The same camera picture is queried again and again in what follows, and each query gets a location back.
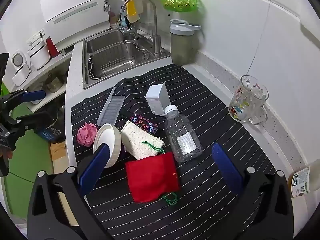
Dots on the black case with colourful print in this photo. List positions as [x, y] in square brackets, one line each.
[143, 123]

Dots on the white appliance with round dial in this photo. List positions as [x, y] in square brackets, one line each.
[20, 67]

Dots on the glass jar with yellow lid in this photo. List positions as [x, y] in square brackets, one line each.
[300, 181]

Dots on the white countertop dishwasher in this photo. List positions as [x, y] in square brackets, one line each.
[75, 12]

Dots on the white ceramic dish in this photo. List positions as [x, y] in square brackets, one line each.
[110, 136]

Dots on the white loofah sponge pad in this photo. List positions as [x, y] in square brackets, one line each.
[138, 140]

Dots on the blue package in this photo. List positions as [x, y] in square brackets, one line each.
[47, 134]

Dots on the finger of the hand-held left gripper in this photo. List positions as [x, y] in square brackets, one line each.
[30, 121]
[35, 96]

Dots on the black striped mat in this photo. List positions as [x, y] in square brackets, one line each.
[200, 92]

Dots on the white lidded kitchen container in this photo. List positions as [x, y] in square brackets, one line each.
[38, 54]

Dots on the green plastic basket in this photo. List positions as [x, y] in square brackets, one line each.
[178, 2]

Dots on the printed glass mug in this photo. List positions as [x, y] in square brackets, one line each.
[243, 102]

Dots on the metal pot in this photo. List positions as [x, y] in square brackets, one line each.
[53, 83]

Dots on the red cup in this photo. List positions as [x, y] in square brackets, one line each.
[52, 48]

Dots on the white wall socket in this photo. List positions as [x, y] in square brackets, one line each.
[37, 36]

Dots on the shaker bottle with grey lid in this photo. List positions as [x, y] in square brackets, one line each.
[182, 45]

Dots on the grey ice cube tray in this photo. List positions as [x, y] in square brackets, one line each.
[111, 108]

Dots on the pink paper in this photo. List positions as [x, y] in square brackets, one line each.
[86, 133]

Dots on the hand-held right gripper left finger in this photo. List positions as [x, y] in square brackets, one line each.
[96, 170]

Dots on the white ribbed plastic box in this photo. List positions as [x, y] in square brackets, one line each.
[157, 100]

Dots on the person's left hand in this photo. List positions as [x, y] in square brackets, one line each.
[7, 153]

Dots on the clear plastic water bottle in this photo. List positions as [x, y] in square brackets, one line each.
[182, 135]

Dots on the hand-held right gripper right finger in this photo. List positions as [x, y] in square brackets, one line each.
[226, 170]

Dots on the stainless steel sink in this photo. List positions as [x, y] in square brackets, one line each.
[110, 42]

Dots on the brown cardboard piece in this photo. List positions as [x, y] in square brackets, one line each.
[58, 150]

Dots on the yellow plastic holder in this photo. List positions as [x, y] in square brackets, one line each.
[131, 10]

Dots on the slim chrome gooseneck faucet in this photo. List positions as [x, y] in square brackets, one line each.
[155, 22]

